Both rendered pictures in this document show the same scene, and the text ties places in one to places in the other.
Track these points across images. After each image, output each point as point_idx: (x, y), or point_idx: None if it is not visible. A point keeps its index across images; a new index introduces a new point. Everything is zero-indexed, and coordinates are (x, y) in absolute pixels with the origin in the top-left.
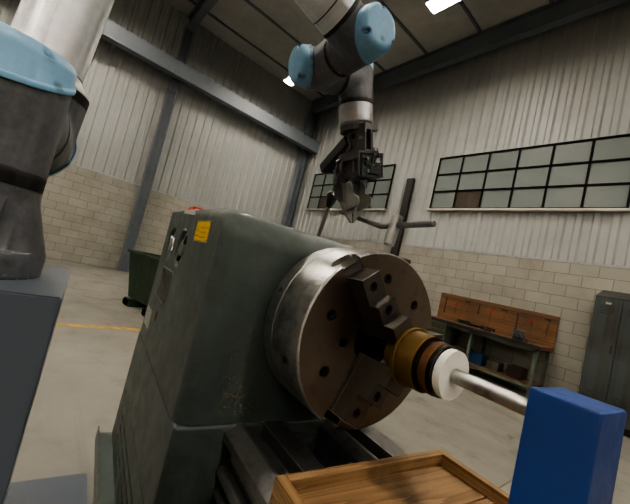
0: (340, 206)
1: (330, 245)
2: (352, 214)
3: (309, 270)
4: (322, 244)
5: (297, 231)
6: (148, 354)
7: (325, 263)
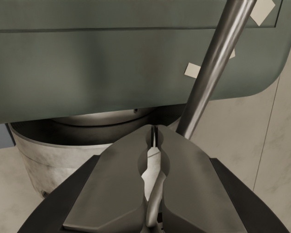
0: (109, 145)
1: (91, 109)
2: (153, 145)
3: (27, 165)
4: (68, 113)
5: None
6: None
7: (38, 182)
